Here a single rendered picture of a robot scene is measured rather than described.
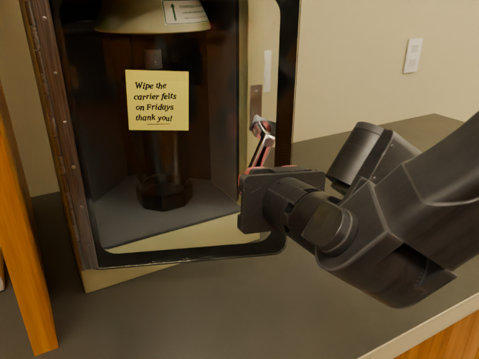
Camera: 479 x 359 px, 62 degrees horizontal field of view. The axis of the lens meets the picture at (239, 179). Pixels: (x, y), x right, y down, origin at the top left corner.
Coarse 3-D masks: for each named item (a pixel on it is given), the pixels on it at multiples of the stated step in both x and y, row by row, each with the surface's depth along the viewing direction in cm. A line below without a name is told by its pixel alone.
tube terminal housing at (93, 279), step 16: (32, 48) 49; (32, 64) 57; (48, 128) 54; (64, 192) 55; (64, 208) 64; (80, 272) 63; (96, 272) 62; (112, 272) 63; (128, 272) 65; (144, 272) 66; (96, 288) 63
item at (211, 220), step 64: (64, 0) 44; (128, 0) 45; (192, 0) 46; (256, 0) 47; (64, 64) 47; (128, 64) 48; (192, 64) 49; (256, 64) 50; (128, 128) 51; (192, 128) 53; (128, 192) 55; (192, 192) 57; (128, 256) 60; (192, 256) 61
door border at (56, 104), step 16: (32, 0) 44; (32, 16) 44; (48, 16) 45; (48, 32) 45; (48, 48) 46; (48, 64) 47; (48, 80) 48; (48, 96) 48; (64, 96) 49; (48, 112) 49; (64, 112) 49; (64, 128) 50; (64, 144) 51; (64, 160) 52; (64, 176) 53; (80, 176) 53; (80, 192) 54; (80, 208) 55; (80, 224) 56; (80, 240) 57; (96, 256) 59
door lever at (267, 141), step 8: (264, 120) 53; (256, 128) 54; (264, 128) 52; (256, 136) 54; (264, 136) 49; (272, 136) 50; (264, 144) 50; (272, 144) 49; (256, 152) 50; (264, 152) 50; (256, 160) 50; (264, 160) 51; (240, 192) 52
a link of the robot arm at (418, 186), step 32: (416, 160) 27; (448, 160) 25; (384, 192) 27; (416, 192) 25; (448, 192) 24; (384, 224) 25; (416, 224) 24; (448, 224) 24; (320, 256) 30; (352, 256) 26; (384, 256) 26; (416, 256) 28; (448, 256) 26; (384, 288) 28; (416, 288) 28
